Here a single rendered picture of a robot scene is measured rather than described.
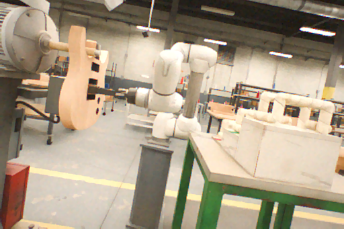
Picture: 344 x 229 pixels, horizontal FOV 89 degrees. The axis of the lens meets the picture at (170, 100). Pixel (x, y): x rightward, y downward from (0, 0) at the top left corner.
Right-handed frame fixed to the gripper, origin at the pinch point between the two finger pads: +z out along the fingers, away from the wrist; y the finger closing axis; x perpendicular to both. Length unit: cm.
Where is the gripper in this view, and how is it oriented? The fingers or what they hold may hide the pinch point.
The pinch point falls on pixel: (93, 89)
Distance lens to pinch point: 88.4
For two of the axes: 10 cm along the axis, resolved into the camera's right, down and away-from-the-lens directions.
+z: -9.9, -1.6, -0.3
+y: -0.3, -0.1, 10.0
